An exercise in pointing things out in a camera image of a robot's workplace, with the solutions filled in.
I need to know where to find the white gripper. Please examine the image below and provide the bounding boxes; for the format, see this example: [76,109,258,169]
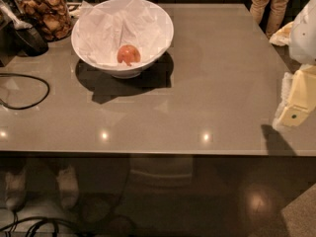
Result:
[273,0,316,131]

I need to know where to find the red apple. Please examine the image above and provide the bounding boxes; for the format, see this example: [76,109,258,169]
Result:
[117,44,140,66]

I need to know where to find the white ceramic bowl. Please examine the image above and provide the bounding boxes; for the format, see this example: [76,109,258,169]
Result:
[70,0,175,80]

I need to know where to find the white paper sheet in bowl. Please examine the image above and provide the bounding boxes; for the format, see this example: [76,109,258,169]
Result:
[77,0,167,66]

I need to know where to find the person in tan trousers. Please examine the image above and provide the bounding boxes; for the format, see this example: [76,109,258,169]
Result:
[250,0,289,39]

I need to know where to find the glass jar of dried chips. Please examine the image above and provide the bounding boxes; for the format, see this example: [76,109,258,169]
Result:
[15,0,72,41]

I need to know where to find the black rounded device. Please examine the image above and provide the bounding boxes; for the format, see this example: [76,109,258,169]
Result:
[8,25,48,57]

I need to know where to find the black floor cables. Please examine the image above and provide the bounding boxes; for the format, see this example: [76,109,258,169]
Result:
[0,210,97,237]

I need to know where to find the white metal scoop handle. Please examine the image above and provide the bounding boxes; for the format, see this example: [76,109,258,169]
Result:
[0,0,32,30]

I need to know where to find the black cable on table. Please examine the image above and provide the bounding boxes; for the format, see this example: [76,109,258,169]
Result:
[0,72,51,111]

